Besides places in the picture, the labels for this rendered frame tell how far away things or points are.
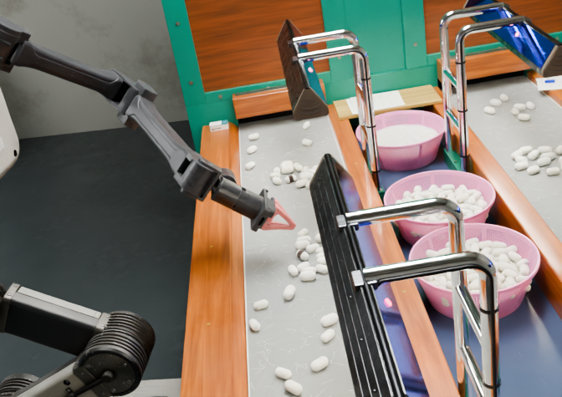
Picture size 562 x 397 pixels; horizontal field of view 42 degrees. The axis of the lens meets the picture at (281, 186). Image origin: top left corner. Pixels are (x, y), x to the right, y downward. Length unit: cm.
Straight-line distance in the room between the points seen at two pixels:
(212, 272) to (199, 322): 18
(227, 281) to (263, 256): 15
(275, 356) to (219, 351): 11
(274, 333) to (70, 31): 353
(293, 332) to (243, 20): 120
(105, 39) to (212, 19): 238
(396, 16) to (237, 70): 54
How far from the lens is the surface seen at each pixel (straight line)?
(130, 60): 471
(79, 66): 184
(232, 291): 159
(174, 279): 311
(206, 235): 181
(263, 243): 177
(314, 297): 156
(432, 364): 133
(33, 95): 502
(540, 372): 146
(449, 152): 216
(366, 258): 100
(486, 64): 248
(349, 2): 239
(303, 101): 162
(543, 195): 187
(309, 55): 182
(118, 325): 154
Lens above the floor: 165
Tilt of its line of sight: 27 degrees down
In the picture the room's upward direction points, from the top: 10 degrees counter-clockwise
